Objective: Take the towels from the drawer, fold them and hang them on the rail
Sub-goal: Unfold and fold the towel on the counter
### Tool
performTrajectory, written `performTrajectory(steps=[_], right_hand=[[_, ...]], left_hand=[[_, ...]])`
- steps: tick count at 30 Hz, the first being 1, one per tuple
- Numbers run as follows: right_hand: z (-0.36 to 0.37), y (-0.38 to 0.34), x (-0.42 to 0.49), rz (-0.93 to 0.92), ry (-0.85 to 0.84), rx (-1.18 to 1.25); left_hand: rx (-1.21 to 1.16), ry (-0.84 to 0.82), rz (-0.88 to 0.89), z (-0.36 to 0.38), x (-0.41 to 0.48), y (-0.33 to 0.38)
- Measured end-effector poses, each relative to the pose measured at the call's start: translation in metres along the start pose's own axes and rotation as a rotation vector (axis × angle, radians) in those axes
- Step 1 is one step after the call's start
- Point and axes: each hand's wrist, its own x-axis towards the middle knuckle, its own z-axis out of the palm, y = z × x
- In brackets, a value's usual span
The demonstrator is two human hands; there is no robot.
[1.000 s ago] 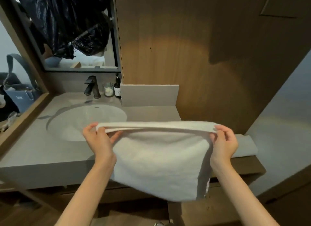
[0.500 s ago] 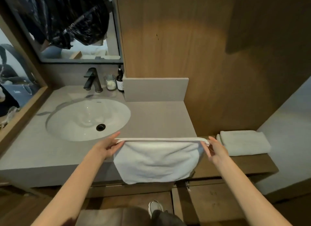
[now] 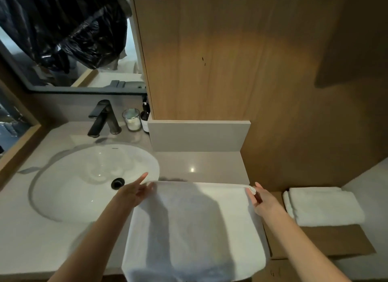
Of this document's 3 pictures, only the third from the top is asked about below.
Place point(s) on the person's right hand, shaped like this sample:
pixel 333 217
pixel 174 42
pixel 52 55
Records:
pixel 266 203

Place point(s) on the person's left hand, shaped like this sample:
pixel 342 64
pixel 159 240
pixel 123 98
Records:
pixel 133 194

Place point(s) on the white towel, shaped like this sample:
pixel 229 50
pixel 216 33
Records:
pixel 242 230
pixel 327 206

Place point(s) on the person's left forearm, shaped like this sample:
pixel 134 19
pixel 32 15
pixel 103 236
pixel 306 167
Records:
pixel 94 245

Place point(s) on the black sink drain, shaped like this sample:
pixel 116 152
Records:
pixel 117 183

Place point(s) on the white oval sink basin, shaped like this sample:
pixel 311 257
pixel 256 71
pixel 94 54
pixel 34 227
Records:
pixel 75 188

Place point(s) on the glass jar with cotton pads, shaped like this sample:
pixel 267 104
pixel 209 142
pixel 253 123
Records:
pixel 132 121

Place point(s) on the dark pump bottle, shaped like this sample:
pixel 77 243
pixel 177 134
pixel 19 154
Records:
pixel 145 118

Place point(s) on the black faucet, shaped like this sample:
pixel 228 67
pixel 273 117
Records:
pixel 104 115

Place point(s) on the grey stone backsplash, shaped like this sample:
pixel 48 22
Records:
pixel 197 136

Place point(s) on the wooden back panel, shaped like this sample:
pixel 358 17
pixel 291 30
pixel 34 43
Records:
pixel 257 63

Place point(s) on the wall mirror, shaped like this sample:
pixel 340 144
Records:
pixel 115 78

